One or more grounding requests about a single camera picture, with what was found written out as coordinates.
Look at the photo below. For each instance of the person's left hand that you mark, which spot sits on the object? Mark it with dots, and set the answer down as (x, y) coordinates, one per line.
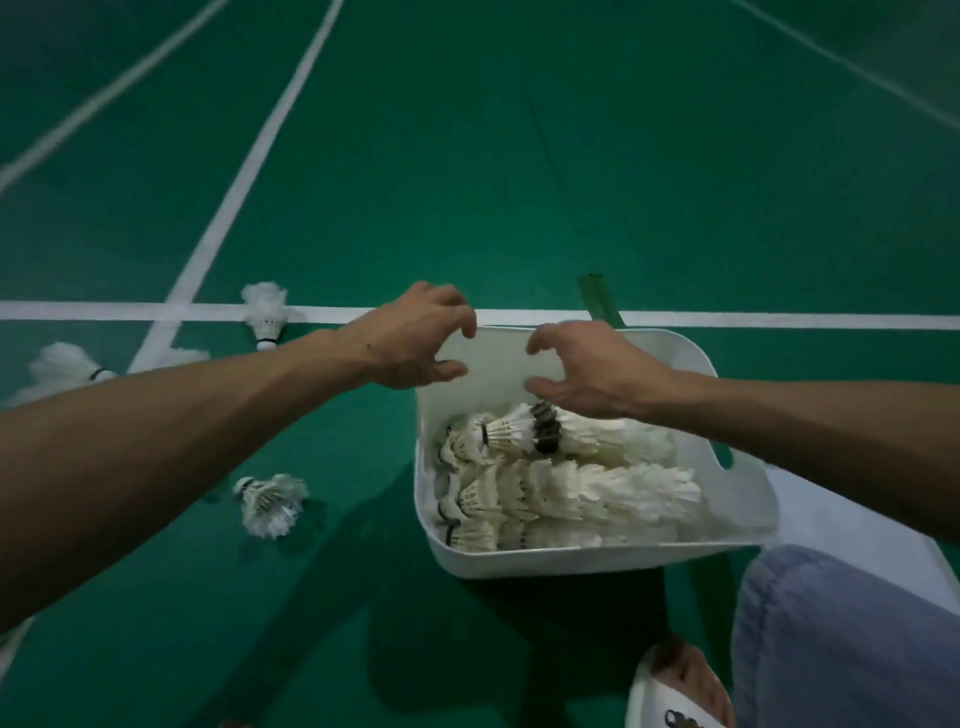
(397, 345)

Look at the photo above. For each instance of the person's right thumb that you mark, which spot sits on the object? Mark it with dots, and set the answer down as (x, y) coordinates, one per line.
(546, 391)

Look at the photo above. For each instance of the white plastic bin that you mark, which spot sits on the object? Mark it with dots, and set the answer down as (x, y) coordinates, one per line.
(735, 502)

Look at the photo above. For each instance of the white feather shuttlecock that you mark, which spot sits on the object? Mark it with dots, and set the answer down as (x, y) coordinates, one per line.
(184, 357)
(64, 369)
(266, 311)
(271, 506)

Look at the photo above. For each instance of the person's left forearm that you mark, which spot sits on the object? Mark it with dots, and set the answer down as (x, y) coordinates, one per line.
(150, 457)

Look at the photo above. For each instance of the green tape strip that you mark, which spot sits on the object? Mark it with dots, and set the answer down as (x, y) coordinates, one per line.
(600, 300)

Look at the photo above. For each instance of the person's foot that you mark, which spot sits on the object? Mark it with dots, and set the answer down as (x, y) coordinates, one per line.
(694, 675)

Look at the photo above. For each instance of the person's right forearm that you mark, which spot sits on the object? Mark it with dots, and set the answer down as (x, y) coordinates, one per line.
(825, 442)

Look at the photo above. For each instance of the person's right hand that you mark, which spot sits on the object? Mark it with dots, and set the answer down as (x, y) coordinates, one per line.
(607, 375)

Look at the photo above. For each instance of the person's left thumb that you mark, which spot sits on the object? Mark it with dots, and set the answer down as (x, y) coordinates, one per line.
(444, 372)

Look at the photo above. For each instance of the person's leg in blue jeans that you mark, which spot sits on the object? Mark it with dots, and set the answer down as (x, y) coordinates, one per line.
(847, 645)

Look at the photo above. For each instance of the white slipper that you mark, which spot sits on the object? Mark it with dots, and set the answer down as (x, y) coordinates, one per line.
(645, 701)

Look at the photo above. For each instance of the pile of white feather shuttlecocks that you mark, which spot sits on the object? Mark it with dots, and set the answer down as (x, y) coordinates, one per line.
(585, 487)

